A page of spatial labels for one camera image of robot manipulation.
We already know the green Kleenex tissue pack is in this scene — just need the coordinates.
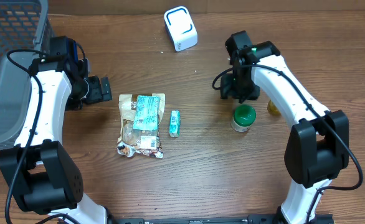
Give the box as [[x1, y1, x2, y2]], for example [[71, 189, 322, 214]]
[[169, 110, 181, 138]]

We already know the brown Pantree bag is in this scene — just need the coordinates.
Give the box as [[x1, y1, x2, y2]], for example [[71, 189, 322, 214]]
[[117, 93, 166, 150]]

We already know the colourful snack packet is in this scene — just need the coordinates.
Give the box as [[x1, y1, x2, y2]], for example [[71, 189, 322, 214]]
[[116, 144, 164, 159]]

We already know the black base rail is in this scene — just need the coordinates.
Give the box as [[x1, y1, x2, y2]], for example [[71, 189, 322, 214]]
[[113, 214, 335, 224]]

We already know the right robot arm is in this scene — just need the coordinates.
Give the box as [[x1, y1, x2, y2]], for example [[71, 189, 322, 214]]
[[216, 30, 350, 223]]

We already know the green wet wipes pack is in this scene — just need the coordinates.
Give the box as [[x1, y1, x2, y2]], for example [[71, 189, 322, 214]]
[[133, 95, 160, 131]]

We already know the green lid white jar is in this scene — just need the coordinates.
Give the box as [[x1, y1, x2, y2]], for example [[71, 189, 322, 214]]
[[230, 105, 257, 133]]

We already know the grey plastic mesh basket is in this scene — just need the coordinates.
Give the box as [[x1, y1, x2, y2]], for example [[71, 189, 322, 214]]
[[0, 0, 54, 150]]

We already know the yellow Vim dish soap bottle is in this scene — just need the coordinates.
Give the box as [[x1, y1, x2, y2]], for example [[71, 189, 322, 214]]
[[267, 100, 281, 116]]

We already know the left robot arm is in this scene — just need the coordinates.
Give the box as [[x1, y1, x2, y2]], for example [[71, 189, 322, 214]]
[[0, 36, 115, 223]]

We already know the white barcode scanner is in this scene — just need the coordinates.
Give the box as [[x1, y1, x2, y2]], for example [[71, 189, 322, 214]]
[[164, 6, 198, 52]]

